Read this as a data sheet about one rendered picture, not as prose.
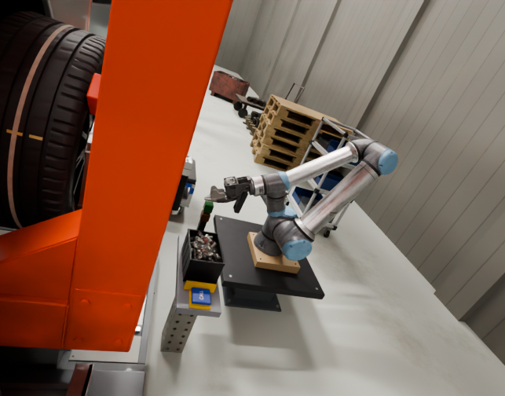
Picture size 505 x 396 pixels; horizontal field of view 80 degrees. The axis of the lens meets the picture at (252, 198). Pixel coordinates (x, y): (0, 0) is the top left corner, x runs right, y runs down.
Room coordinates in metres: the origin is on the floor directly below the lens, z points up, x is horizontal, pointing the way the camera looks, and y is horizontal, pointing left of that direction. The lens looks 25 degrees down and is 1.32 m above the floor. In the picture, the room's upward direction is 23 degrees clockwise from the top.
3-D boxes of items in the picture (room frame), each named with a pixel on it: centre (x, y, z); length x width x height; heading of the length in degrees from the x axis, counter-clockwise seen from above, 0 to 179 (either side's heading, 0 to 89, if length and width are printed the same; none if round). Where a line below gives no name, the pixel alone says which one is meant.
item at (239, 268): (1.55, -0.20, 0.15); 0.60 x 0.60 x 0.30; 21
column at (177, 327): (0.97, 0.08, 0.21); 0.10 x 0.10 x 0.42; 21
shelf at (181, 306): (1.00, 0.09, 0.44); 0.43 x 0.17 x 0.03; 21
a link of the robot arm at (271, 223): (1.54, -0.20, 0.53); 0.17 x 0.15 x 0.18; 30
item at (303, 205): (2.82, -0.58, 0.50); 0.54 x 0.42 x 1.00; 21
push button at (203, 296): (0.84, 0.03, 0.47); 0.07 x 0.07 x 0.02; 21
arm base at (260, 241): (1.55, -0.20, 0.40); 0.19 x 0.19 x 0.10
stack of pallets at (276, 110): (4.47, -0.28, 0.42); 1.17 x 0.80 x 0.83; 106
